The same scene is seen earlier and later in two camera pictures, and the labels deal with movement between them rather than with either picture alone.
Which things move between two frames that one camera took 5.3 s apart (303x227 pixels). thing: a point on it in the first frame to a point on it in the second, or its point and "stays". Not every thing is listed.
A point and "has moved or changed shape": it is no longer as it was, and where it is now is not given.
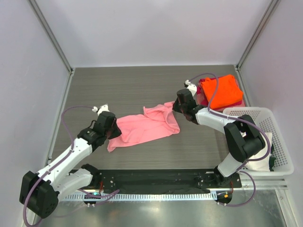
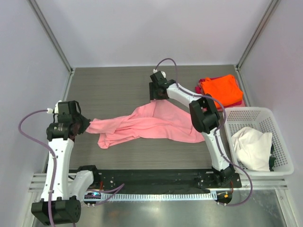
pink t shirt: [157, 120] has moved or changed shape
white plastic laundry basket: [283, 165] stays
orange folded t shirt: [227, 91] stays
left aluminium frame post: [50, 34] stays
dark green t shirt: [271, 159] stays
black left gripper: [117, 131] to [85, 123]
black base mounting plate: [114, 180] stays
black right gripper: [175, 107] to [152, 94]
